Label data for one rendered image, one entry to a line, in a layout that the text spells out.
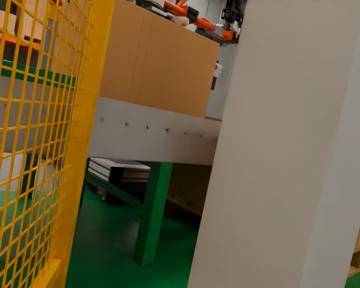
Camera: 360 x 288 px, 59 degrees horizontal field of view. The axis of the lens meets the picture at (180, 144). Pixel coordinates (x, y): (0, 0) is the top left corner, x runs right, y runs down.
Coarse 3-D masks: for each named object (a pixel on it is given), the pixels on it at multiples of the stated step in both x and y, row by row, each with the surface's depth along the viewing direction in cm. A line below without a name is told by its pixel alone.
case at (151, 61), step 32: (64, 32) 132; (128, 32) 117; (160, 32) 126; (192, 32) 136; (128, 64) 119; (160, 64) 129; (192, 64) 140; (128, 96) 122; (160, 96) 132; (192, 96) 143
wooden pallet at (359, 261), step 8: (168, 192) 185; (168, 200) 187; (176, 200) 179; (184, 200) 175; (168, 208) 189; (176, 208) 193; (184, 208) 202; (192, 208) 170; (200, 208) 166; (352, 264) 160; (352, 272) 152
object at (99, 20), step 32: (96, 0) 81; (32, 32) 45; (96, 32) 82; (0, 64) 37; (64, 64) 63; (96, 64) 83; (32, 96) 50; (64, 96) 66; (96, 96) 85; (0, 128) 42; (64, 128) 70; (0, 160) 42; (32, 160) 54; (64, 192) 85; (32, 224) 62; (64, 224) 86; (0, 256) 49; (32, 256) 66; (64, 256) 87
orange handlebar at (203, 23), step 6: (168, 6) 147; (174, 6) 148; (174, 12) 154; (180, 12) 152; (198, 18) 159; (204, 18) 162; (198, 24) 163; (204, 24) 162; (210, 24) 165; (222, 36) 179; (228, 36) 176
